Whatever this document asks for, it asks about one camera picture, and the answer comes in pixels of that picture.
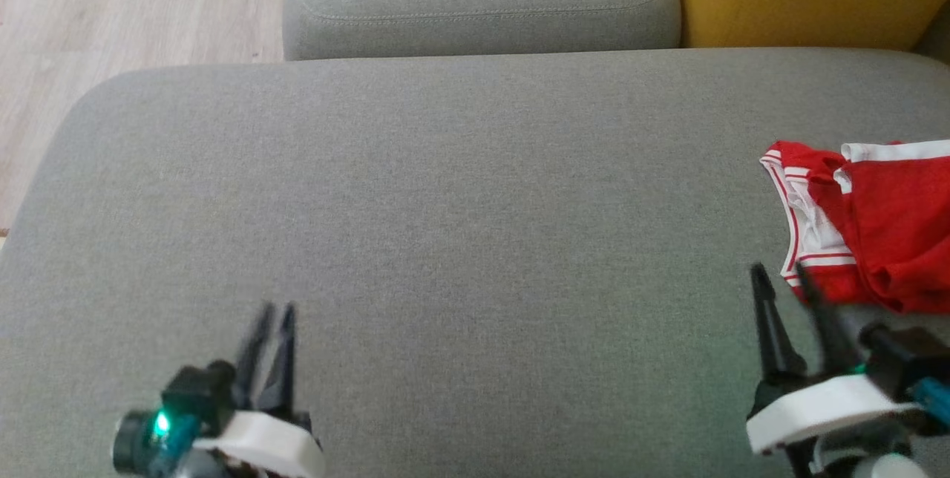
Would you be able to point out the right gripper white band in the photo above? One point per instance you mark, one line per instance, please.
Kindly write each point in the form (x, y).
(816, 411)

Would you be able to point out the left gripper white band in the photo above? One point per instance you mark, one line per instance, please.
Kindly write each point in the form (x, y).
(267, 448)

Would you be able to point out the red basketball jersey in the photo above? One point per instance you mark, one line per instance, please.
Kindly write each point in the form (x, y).
(807, 229)

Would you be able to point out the red white-striped basketball shorts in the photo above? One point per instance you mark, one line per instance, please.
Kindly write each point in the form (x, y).
(905, 226)

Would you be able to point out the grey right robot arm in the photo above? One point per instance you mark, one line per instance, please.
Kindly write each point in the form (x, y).
(890, 469)

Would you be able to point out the wide grey chaise cushion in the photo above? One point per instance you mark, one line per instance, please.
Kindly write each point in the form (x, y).
(445, 240)

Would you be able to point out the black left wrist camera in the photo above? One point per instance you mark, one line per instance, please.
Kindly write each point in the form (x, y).
(200, 393)

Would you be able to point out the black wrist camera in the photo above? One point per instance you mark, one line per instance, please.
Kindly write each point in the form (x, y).
(909, 355)
(200, 393)

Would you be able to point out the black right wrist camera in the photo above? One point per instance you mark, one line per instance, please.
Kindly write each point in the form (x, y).
(909, 355)

